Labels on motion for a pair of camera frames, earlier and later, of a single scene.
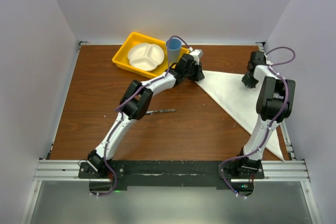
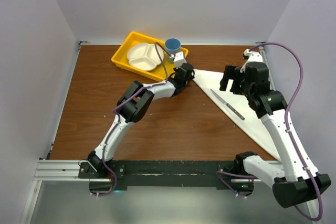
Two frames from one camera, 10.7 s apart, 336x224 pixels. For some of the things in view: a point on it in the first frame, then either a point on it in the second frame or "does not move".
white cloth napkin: x=241 y=100 does not move
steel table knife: x=150 y=112 -> x=228 y=106
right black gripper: x=247 y=82 -> x=231 y=72
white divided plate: x=145 y=56 does not move
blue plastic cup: x=175 y=50 does not move
